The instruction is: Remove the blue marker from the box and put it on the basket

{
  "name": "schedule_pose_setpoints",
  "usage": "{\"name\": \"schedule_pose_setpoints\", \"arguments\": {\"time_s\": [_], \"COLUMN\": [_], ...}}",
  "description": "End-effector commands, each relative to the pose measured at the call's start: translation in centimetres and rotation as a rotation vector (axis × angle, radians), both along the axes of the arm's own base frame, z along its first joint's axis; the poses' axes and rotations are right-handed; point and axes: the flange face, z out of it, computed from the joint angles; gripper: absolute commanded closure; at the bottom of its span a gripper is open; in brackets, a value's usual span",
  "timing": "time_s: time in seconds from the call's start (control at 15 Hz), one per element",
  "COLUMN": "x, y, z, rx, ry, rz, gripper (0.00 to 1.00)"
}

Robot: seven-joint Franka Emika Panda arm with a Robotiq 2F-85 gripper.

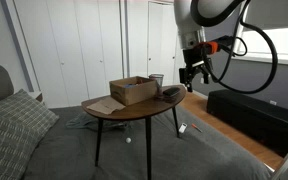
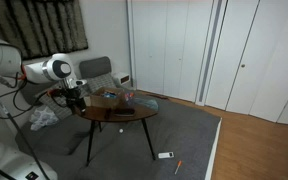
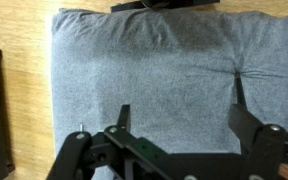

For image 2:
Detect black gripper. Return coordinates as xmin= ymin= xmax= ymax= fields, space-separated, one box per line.
xmin=64 ymin=88 xmax=86 ymax=115

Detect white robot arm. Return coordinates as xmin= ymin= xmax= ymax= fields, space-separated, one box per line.
xmin=0 ymin=39 xmax=87 ymax=113

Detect brown cardboard box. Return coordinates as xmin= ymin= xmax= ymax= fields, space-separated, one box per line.
xmin=84 ymin=87 xmax=125 ymax=109

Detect mesh pen cup basket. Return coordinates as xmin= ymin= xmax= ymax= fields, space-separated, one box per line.
xmin=124 ymin=92 xmax=135 ymax=102

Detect orange marker on bed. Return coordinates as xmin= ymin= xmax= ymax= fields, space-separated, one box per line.
xmin=174 ymin=160 xmax=182 ymax=175

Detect grey patterned pillow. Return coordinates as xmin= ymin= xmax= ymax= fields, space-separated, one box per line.
xmin=85 ymin=73 xmax=116 ymax=93

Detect white plastic bag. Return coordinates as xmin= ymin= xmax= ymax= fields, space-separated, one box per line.
xmin=30 ymin=105 xmax=59 ymax=131

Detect grey headboard cushion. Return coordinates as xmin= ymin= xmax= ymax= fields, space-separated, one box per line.
xmin=79 ymin=56 xmax=112 ymax=78

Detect black glasses case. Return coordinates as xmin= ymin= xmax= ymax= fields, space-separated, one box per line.
xmin=113 ymin=108 xmax=135 ymax=116

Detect dark wooden side table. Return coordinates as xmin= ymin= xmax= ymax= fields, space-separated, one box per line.
xmin=73 ymin=101 xmax=158 ymax=165

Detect white bedside heater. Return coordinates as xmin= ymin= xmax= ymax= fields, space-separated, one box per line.
xmin=113 ymin=72 xmax=131 ymax=87

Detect white remote on bed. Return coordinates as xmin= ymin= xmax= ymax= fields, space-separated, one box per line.
xmin=158 ymin=152 xmax=174 ymax=159

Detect dark shaggy wall hanging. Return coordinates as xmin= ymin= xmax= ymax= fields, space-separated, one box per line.
xmin=0 ymin=0 xmax=88 ymax=60

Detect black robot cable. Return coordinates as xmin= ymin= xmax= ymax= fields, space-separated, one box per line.
xmin=0 ymin=63 xmax=52 ymax=180

